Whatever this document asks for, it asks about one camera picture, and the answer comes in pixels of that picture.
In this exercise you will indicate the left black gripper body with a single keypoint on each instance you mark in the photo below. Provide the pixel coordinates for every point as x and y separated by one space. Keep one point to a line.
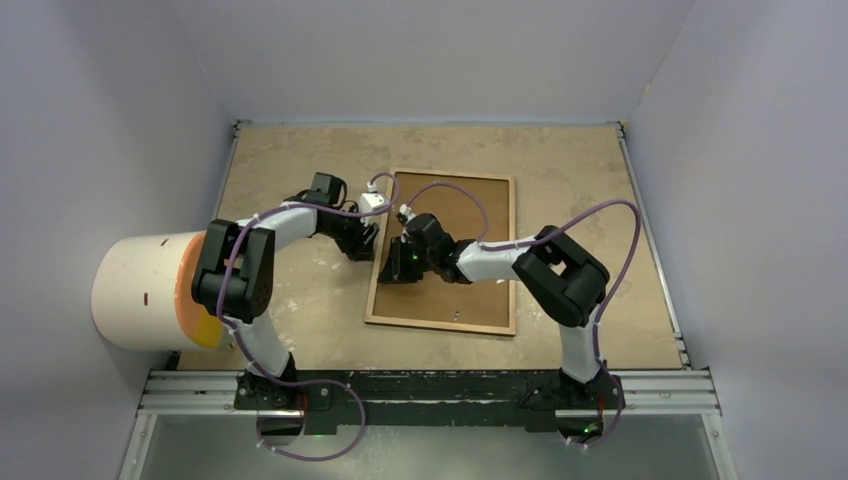
346 230

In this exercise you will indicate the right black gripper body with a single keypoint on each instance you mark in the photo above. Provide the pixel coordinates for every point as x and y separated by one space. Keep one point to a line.
419 262

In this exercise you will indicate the wooden picture frame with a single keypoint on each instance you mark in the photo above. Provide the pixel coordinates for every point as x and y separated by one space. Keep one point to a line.
440 326

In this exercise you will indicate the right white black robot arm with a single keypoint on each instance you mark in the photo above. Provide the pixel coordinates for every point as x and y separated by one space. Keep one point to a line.
566 281

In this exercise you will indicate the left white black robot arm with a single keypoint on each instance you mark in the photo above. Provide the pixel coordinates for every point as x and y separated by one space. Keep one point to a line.
234 277

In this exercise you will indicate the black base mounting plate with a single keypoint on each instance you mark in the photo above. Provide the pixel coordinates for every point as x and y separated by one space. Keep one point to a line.
535 400

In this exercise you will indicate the white cylinder with orange lid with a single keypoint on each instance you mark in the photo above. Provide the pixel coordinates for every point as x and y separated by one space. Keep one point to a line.
141 296

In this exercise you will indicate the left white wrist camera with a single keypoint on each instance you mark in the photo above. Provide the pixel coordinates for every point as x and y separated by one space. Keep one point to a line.
372 203

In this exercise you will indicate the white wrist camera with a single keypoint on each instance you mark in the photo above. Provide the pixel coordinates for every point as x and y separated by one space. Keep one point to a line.
404 214
372 203

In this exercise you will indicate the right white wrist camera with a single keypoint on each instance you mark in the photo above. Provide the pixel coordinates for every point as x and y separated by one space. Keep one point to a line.
404 214

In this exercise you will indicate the aluminium rail frame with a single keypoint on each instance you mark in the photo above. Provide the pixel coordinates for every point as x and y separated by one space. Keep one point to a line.
498 182

